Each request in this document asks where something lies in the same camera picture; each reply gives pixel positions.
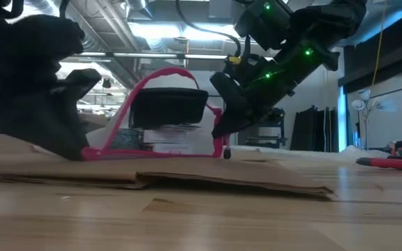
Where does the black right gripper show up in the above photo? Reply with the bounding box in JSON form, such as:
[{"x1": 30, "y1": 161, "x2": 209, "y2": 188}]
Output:
[{"x1": 209, "y1": 38, "x2": 341, "y2": 139}]

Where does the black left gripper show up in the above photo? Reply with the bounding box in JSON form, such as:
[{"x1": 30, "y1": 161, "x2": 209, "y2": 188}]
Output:
[{"x1": 0, "y1": 15, "x2": 103, "y2": 161}]

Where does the black calculator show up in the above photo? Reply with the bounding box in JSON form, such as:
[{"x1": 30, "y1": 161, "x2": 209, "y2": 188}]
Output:
[{"x1": 129, "y1": 86, "x2": 210, "y2": 130}]

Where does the brown cardboard box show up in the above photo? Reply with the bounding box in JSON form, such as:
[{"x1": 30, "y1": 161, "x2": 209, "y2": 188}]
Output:
[{"x1": 0, "y1": 121, "x2": 335, "y2": 201}]

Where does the red box cutter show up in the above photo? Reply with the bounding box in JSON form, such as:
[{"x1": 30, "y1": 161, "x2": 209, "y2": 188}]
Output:
[{"x1": 355, "y1": 156, "x2": 402, "y2": 172}]

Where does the black equipment cabinet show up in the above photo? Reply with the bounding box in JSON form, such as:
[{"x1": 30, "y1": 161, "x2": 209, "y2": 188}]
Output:
[{"x1": 245, "y1": 107, "x2": 288, "y2": 148}]

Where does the long ceiling light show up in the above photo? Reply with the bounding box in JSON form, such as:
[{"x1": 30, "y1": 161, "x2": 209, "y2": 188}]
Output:
[{"x1": 71, "y1": 51, "x2": 230, "y2": 61}]

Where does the silver ceiling duct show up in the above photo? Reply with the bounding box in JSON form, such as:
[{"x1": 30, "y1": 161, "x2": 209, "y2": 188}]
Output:
[
  {"x1": 340, "y1": 0, "x2": 402, "y2": 48},
  {"x1": 61, "y1": 0, "x2": 142, "y2": 90}
]

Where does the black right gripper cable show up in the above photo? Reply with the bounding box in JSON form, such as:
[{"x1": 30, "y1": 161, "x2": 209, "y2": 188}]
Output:
[{"x1": 175, "y1": 0, "x2": 242, "y2": 57}]

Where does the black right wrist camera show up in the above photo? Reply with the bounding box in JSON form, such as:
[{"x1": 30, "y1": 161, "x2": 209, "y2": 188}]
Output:
[{"x1": 234, "y1": 0, "x2": 295, "y2": 52}]

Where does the yellow cable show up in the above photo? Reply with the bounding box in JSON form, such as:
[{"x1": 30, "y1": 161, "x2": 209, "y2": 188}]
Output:
[{"x1": 371, "y1": 0, "x2": 387, "y2": 88}]

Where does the black wall panel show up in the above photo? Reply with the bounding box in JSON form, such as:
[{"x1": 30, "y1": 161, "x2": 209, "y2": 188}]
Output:
[{"x1": 338, "y1": 22, "x2": 402, "y2": 95}]

